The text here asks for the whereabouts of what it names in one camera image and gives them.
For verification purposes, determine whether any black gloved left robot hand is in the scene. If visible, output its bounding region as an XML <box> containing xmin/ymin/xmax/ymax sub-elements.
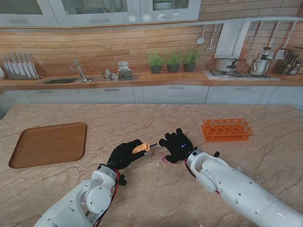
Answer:
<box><xmin>107</xmin><ymin>139</ymin><xmax>150</xmax><ymax>170</ymax></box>

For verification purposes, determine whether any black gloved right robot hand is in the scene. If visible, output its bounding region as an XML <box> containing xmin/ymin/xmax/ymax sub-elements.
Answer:
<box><xmin>159</xmin><ymin>128</ymin><xmax>195</xmax><ymax>164</ymax></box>

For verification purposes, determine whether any yellow microfibre cloth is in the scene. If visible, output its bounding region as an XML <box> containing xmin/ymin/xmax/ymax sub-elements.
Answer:
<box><xmin>132</xmin><ymin>142</ymin><xmax>151</xmax><ymax>154</ymax></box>

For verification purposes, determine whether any orange test tube rack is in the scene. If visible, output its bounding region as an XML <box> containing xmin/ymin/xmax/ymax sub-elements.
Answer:
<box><xmin>201</xmin><ymin>118</ymin><xmax>253</xmax><ymax>142</ymax></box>

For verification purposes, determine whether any brown wooden tray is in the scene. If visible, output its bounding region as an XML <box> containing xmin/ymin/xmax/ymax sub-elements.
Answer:
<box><xmin>8</xmin><ymin>122</ymin><xmax>88</xmax><ymax>169</ymax></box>

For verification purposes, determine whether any red black right arm cable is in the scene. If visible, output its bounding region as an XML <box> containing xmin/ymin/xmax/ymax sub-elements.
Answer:
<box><xmin>185</xmin><ymin>160</ymin><xmax>221</xmax><ymax>195</ymax></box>

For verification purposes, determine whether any red black arm cable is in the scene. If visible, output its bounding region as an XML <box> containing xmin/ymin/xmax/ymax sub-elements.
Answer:
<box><xmin>92</xmin><ymin>167</ymin><xmax>121</xmax><ymax>227</ymax></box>
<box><xmin>185</xmin><ymin>160</ymin><xmax>221</xmax><ymax>195</ymax></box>

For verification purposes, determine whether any red black left arm cable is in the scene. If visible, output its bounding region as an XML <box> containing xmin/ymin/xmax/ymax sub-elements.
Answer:
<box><xmin>92</xmin><ymin>167</ymin><xmax>121</xmax><ymax>227</ymax></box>

